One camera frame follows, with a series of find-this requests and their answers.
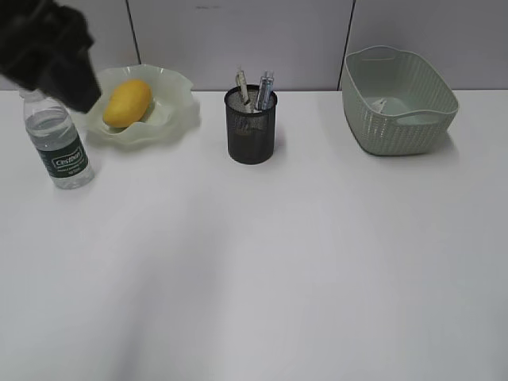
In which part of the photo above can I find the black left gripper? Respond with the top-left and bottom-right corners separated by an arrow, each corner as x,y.
1,1 -> 102,114

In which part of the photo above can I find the clear plastic water bottle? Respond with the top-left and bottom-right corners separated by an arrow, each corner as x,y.
19,90 -> 94,190

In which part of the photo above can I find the yellow mango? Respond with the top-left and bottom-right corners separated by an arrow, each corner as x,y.
102,79 -> 152,129

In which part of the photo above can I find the blue grey ballpoint pen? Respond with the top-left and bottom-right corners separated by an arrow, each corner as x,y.
256,72 -> 265,111

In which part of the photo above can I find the grey white ballpoint pen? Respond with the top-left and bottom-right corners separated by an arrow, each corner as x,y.
263,71 -> 274,110

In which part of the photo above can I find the white waste paper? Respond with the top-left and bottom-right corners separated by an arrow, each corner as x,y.
371,98 -> 391,114

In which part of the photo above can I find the pale green wavy glass plate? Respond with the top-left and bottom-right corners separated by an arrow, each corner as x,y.
71,64 -> 200,148

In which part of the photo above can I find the black mesh pen holder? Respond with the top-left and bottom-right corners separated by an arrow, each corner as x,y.
224,87 -> 278,165

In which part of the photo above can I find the pale green plastic basket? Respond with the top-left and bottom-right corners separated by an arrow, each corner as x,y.
341,45 -> 459,156

